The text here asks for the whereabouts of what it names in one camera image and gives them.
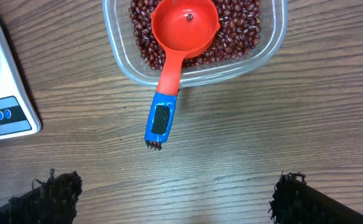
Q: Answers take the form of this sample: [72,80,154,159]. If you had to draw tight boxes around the red adzuki beans in container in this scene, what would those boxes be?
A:
[128,0,262,70]

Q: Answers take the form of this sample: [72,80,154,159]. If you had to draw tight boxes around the clear plastic food container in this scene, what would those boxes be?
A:
[102,0,288,88]

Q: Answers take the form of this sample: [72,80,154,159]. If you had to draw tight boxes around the orange scoop with blue handle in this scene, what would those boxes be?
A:
[144,0,220,151]

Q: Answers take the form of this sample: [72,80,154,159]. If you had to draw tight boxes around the white digital kitchen scale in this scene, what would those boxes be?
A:
[0,25,41,140]

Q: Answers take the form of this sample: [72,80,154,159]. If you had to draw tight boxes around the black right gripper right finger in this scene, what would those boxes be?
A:
[268,172,363,224]

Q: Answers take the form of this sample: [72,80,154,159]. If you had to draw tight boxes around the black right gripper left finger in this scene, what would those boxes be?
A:
[0,169,82,224]

